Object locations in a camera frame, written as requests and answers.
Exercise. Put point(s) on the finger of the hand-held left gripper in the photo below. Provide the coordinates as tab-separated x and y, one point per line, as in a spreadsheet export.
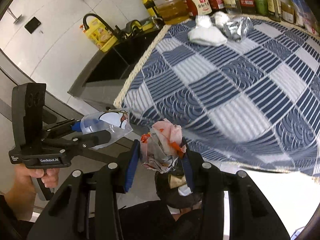
92	141
62	127

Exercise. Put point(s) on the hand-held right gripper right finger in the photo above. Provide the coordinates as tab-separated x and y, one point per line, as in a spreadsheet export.
188	170

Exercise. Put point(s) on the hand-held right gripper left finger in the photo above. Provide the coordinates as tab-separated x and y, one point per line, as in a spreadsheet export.
131	165

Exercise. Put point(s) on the white paper napkin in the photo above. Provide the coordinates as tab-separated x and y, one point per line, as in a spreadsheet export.
185	190

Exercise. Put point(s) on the bin with black bag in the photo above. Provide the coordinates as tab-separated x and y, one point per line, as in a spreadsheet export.
165	192

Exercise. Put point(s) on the red white wrapper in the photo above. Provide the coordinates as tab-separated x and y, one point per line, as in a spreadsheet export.
165	140

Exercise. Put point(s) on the long white tissue wad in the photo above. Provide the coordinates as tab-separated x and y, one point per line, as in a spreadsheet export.
207	36

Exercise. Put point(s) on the white tissue ball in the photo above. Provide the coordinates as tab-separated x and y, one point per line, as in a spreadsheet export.
203	21
221	17

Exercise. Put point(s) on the silver foil wrapper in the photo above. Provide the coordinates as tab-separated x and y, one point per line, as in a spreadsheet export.
237	28

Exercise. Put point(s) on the person's left forearm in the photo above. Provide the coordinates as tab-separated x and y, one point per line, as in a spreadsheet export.
17	202

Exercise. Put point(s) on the person's left hand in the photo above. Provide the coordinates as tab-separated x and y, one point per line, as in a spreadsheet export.
50	177

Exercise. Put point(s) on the person's bare leg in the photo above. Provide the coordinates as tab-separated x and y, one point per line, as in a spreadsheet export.
182	212

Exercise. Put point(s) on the grey kitchen cabinet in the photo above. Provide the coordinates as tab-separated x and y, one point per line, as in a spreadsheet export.
7	92

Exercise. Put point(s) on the black kitchen sink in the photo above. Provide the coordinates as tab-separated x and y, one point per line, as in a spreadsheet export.
112	62

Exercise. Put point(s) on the blue patterned tablecloth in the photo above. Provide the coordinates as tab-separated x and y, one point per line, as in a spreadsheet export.
225	92

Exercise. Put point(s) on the yellow dish soap bottle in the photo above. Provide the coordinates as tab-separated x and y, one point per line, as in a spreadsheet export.
100	36

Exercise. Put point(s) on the metal hanging utensil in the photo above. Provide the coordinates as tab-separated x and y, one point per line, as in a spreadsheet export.
17	18

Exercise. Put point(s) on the black faucet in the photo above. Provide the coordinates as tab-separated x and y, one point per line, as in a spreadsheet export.
100	18

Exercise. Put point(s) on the black yellow dishcloth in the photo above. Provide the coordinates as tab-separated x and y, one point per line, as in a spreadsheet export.
133	26

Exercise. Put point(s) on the yellow green sponge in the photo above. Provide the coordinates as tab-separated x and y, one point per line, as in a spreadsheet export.
147	23

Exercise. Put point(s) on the large cooking oil jug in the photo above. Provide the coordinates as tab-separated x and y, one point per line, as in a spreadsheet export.
172	10

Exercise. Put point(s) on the small oil bottle yellow cap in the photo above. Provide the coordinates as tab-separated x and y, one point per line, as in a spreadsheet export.
272	0

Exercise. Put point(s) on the clear blue plastic bag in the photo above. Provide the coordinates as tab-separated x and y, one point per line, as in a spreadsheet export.
302	7

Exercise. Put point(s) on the black wall pad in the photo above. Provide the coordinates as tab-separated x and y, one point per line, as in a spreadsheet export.
32	24

